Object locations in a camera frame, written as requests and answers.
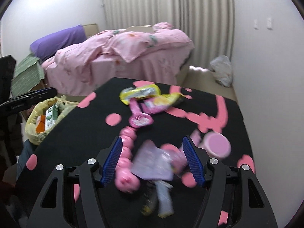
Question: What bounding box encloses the lilac paper wrapper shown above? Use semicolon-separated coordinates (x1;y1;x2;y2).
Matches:
131;140;188;181

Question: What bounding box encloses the yellow white snack wrapper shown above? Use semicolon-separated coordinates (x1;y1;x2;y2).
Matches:
120;84;161;105

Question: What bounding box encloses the beige pleated curtain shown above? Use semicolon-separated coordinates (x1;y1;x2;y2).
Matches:
103;0;234;68

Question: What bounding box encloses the white plastic bag on floor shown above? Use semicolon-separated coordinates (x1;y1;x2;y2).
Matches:
209;55;233;88

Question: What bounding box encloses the yellow pink snack packet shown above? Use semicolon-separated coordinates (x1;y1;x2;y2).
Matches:
141;93;185;114

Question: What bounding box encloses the pink round lid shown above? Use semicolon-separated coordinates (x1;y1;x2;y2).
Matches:
198;132;231;160

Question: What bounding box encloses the white wall socket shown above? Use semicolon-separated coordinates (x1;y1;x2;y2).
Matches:
266;17;273;30

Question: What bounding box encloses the pink purple snack packet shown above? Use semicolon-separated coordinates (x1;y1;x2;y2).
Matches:
129;98;154;129

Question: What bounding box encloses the pink bead string toy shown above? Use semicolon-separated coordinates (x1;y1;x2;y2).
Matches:
114;126;140;193

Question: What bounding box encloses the green checked cloth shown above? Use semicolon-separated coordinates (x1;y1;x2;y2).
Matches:
11;54;45;96

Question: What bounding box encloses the bed with pink duvet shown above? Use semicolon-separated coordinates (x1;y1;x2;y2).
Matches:
41;22;194;96

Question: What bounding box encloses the green white milk carton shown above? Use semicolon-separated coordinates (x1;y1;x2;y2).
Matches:
45;103;59;131

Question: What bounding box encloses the orange plastic bag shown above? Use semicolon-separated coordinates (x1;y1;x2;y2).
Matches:
36;115;45;134

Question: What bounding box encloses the purple pillow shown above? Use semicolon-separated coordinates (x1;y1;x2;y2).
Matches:
30;25;87;61

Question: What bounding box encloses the yellow plastic trash bag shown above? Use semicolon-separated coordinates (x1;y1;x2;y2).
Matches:
25;96;79;146

